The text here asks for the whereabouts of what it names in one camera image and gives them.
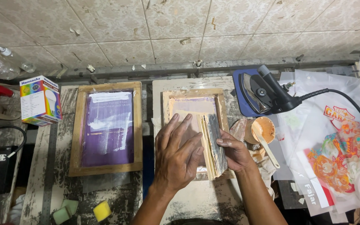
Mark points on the person's right hand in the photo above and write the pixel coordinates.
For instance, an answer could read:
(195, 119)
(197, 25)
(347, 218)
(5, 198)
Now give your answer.
(237, 154)

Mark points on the person's left hand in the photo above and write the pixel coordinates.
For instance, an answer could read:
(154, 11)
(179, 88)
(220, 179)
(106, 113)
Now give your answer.
(170, 162)

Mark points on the wooden squeegee with black blade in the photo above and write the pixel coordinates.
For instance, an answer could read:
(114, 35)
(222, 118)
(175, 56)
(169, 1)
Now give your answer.
(212, 140)

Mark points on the ink-stained spatula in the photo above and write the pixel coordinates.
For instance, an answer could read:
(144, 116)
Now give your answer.
(266, 148)

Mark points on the stained rag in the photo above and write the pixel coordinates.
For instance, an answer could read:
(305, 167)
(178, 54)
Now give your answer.
(266, 175)

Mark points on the cup of orange ink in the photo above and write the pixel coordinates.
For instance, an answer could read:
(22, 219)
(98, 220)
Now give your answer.
(262, 129)

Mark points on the blue iron rest pad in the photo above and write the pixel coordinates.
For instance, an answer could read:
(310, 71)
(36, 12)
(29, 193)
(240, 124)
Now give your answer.
(239, 93)

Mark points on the clear plastic sheet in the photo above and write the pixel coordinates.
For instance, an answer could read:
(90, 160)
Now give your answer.
(105, 182)

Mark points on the black and chrome clothes iron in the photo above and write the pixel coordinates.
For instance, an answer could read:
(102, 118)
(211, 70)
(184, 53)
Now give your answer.
(267, 92)

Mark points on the yellow sponge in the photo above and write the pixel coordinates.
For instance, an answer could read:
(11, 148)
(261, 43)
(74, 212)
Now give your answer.
(102, 211)

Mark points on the heap of printed transfer films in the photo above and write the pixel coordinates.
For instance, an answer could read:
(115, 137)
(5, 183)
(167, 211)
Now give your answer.
(333, 150)

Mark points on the green sponge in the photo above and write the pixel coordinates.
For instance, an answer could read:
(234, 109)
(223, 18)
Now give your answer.
(61, 216)
(70, 206)

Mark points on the long metal ruler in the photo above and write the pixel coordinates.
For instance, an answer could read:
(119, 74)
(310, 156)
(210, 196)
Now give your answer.
(49, 175)

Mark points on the colourful light bulb box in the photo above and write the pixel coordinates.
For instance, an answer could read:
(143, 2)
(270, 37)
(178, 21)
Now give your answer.
(37, 101)

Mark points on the small wooden screen frame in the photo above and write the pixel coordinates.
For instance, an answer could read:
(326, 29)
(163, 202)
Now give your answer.
(192, 104)

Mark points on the large purple screen frame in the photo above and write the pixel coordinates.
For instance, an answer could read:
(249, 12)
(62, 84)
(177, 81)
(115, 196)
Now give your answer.
(108, 131)

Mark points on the metal rail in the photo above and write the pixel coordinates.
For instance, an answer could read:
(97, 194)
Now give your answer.
(167, 70)

